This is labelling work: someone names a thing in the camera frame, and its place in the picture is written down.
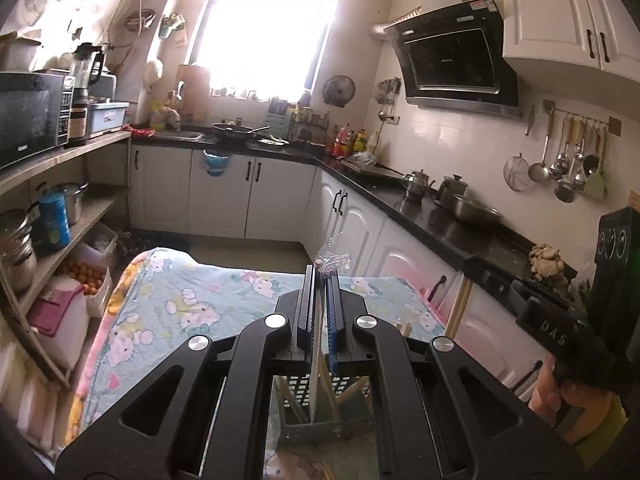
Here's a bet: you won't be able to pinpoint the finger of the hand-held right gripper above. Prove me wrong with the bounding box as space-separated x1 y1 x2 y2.
461 257 522 312

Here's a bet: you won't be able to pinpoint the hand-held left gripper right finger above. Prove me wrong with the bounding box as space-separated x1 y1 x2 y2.
325 271 584 480

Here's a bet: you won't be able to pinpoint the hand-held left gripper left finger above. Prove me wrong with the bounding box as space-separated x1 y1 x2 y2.
54 265 319 480

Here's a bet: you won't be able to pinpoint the long pale wooden stick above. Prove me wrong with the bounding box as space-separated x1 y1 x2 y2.
446 279 474 342

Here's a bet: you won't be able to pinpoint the plastic-wrapped chopstick pair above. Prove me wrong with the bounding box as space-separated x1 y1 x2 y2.
307 232 352 423

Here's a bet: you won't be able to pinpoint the dark green perforated utensil holder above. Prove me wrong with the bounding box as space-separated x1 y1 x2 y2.
272 372 373 442

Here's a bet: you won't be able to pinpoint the pile of wooden chopsticks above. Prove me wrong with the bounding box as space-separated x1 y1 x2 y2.
274 321 415 427

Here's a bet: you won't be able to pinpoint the person's right forearm yellow sleeve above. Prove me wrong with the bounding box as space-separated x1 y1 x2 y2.
555 390 632 461

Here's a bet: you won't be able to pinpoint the person's right hand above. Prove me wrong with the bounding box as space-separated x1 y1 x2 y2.
530 357 572 429

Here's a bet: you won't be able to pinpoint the ginger root pile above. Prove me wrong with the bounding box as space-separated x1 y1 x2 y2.
529 243 569 283

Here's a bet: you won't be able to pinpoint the steel mixing bowl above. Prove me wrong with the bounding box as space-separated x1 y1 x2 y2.
452 193 504 224

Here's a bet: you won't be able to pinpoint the black kitchen countertop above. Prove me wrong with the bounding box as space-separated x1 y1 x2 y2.
131 130 596 301

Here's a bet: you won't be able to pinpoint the steel lidded kettle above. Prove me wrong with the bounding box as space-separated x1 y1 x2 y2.
434 174 469 209

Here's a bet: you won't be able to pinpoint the round mesh strainer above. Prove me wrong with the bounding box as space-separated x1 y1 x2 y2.
502 152 532 192

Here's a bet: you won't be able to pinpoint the steel ladle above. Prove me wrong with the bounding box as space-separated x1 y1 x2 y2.
529 110 553 182

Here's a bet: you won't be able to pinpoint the steel teapot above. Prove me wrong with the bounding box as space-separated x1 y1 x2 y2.
401 169 437 202

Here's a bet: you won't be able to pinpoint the cartoon cat printed blanket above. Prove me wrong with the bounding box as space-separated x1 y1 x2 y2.
65 246 451 480

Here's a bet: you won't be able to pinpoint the green spatula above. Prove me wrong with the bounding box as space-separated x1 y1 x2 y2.
582 127 609 198

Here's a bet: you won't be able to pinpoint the white kitchen base cabinets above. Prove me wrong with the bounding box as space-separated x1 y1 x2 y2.
129 142 551 401

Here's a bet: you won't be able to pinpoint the metal baking tray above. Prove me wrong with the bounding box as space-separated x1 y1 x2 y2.
340 152 406 181

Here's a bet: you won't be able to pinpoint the row of condiment bottles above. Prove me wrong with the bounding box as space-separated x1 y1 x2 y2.
327 122 383 157

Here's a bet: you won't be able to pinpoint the blue hanging bag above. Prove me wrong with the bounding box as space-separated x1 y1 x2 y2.
202 149 231 179

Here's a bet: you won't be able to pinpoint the rack of seasoning jars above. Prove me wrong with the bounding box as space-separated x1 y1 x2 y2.
289 90 331 143

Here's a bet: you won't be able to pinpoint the pale green knife block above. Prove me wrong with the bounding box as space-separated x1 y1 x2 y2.
267 97 291 138

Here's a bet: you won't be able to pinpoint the black wok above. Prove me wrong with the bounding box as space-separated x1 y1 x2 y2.
211 121 272 144

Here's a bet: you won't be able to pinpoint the small hanging utensil rack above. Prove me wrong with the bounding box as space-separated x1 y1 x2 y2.
375 77 403 123

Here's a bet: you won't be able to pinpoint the clear plastic container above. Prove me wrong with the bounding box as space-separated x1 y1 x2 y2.
80 221 119 266

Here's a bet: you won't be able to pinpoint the black range hood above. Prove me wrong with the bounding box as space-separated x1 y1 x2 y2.
369 0 523 120

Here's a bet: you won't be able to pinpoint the box of oranges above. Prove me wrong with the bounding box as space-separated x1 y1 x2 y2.
57 255 113 317

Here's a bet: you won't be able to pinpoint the steel kitchen sink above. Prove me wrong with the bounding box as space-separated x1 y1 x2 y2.
154 130 206 142

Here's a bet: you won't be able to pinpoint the yellow snack bag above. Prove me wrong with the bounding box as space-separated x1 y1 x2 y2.
150 102 182 132

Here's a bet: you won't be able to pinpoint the wooden cutting board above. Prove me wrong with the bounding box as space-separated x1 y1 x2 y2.
177 64 211 123

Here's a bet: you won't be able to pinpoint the steel cooking pot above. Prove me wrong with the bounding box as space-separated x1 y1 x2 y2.
35 181 90 227

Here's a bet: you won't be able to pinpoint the pink bag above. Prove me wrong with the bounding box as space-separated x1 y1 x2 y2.
26 285 77 337

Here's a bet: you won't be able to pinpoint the blue tin can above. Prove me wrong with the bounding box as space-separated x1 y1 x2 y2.
37 191 72 250

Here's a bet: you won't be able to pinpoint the blue-grey plastic box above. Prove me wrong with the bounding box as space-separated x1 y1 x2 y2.
87 101 131 136

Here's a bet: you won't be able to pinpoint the white rounded container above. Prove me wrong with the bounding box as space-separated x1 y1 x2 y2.
144 57 166 93

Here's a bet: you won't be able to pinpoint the kitchen window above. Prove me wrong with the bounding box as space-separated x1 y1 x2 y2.
187 0 346 103

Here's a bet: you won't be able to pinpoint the kitchen storage shelf unit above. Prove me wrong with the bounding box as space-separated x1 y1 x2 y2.
0 130 133 391

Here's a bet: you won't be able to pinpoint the stack of steel pots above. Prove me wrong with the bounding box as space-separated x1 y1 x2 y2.
0 207 38 295

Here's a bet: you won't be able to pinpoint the black blender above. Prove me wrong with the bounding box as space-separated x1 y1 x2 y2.
67 42 108 148

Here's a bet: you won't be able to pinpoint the black microwave oven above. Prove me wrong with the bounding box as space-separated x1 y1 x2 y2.
0 72 76 170

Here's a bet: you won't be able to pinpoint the wall utensil rail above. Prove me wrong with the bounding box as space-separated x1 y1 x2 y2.
542 100 623 136

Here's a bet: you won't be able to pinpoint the small black wall fan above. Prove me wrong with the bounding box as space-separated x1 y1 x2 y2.
321 75 357 109

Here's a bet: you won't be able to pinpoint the white upper wall cabinets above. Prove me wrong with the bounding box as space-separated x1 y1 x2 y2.
500 0 640 83

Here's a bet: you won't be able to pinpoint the teal wall holder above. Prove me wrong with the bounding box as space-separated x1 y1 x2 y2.
159 12 187 40

